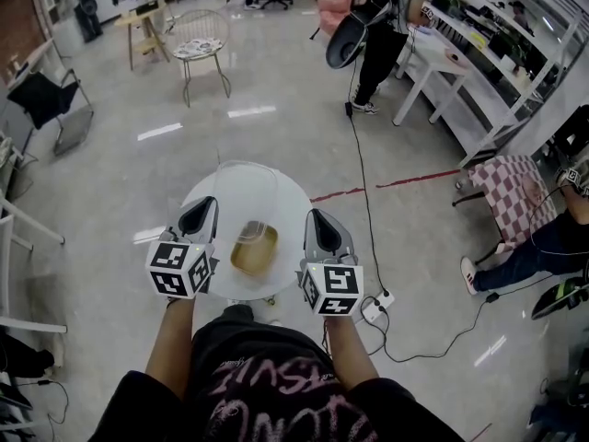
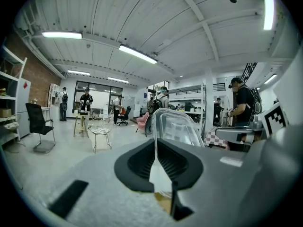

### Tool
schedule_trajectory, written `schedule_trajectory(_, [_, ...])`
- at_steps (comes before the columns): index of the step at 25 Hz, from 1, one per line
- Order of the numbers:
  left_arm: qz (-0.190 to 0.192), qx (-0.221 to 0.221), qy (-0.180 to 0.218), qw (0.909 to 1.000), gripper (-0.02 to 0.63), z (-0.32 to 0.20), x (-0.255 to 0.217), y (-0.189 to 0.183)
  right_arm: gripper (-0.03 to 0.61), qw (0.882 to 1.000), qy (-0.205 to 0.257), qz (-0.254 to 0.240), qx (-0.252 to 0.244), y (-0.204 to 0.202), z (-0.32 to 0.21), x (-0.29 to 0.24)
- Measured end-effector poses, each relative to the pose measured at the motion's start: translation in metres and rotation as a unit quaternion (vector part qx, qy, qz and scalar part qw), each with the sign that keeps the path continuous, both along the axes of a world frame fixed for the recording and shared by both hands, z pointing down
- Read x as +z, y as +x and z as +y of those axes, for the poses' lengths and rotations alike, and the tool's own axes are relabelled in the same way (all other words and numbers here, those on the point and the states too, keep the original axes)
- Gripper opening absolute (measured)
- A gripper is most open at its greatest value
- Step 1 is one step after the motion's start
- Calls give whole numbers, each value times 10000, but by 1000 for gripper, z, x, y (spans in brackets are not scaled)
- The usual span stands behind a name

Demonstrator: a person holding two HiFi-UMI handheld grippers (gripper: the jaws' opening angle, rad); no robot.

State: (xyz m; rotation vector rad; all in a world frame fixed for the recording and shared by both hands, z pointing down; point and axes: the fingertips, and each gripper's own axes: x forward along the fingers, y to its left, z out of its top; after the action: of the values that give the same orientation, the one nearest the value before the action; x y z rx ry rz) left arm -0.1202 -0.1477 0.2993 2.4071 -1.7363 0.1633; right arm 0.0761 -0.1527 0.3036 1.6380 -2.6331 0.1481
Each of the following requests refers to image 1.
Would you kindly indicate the person's black printed t-shirt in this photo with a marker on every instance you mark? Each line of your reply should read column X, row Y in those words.
column 276, row 394

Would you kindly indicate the wooden stool table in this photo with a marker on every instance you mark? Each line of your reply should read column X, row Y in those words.
column 140, row 16

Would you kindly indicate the white frame table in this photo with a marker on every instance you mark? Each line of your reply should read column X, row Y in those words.
column 9, row 228

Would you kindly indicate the white shelf rack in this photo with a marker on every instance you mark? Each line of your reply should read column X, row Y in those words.
column 465, row 122

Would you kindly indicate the clear plastic lid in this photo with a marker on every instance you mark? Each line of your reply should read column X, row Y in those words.
column 248, row 187

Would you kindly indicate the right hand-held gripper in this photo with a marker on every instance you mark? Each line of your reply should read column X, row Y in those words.
column 336, row 286

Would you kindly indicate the pink checked cloth stool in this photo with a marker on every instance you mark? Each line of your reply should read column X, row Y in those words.
column 506, row 191

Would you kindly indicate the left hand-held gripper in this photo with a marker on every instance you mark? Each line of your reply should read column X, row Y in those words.
column 175, row 270

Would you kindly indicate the small white table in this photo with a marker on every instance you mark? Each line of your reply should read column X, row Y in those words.
column 430, row 65

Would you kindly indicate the white power strip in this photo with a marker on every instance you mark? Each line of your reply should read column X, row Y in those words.
column 379, row 302

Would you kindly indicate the tan rectangular food container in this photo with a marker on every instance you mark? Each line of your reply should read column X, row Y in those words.
column 255, row 258

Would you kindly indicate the black and green backpack rig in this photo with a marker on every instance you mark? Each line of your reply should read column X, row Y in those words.
column 561, row 293

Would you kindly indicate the black folding chair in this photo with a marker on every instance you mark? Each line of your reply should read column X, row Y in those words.
column 46, row 99

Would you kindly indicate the black power adapter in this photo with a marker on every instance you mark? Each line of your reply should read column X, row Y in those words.
column 348, row 108

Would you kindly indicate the person's right forearm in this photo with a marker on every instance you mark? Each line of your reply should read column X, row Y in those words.
column 349, row 352

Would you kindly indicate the round white side table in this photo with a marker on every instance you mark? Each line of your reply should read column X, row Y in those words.
column 290, row 210

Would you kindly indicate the pink armchair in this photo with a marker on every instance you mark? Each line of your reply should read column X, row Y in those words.
column 333, row 7

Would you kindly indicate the person's left forearm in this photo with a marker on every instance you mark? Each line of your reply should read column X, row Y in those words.
column 172, row 339

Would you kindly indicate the black and white backpack rig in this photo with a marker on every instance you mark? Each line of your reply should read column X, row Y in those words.
column 347, row 39

